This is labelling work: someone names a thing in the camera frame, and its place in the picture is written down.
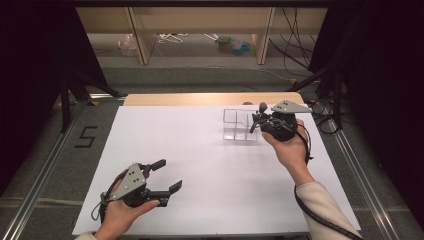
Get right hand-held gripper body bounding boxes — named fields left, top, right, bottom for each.
left=261, top=99, right=313, bottom=143

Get metal floor rail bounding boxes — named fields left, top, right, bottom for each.
left=328, top=119, right=401, bottom=240
left=0, top=102, right=86, bottom=240

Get clear plastic bag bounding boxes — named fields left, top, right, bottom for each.
left=117, top=33, right=138, bottom=57

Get clear plastic organizer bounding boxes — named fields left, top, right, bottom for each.
left=222, top=108, right=264, bottom=142

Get black metal stand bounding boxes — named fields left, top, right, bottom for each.
left=285, top=65, right=345, bottom=131
left=59, top=70, right=122, bottom=134

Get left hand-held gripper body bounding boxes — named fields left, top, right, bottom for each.
left=108, top=162, right=169, bottom=208

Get colourful plastic toys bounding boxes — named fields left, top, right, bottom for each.
left=215, top=34, right=256, bottom=57

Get black curtain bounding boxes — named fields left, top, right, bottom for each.
left=0, top=0, right=109, bottom=198
left=307, top=0, right=424, bottom=231

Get person's left hand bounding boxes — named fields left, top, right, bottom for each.
left=99, top=170, right=161, bottom=236

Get wooden shelf unit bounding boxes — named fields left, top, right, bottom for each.
left=75, top=6, right=329, bottom=66

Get wooden table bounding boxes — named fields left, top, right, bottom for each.
left=123, top=92, right=305, bottom=107

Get white hangers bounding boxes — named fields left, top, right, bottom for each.
left=157, top=32, right=189, bottom=45

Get white table board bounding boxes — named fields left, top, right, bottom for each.
left=71, top=103, right=362, bottom=236

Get black cable coil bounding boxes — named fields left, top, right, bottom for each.
left=309, top=99, right=342, bottom=135

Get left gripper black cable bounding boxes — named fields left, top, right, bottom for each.
left=91, top=169, right=130, bottom=223

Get black hanging cables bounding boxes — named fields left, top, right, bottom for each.
left=268, top=7, right=318, bottom=80

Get person's right hand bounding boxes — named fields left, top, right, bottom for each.
left=261, top=119, right=316, bottom=186

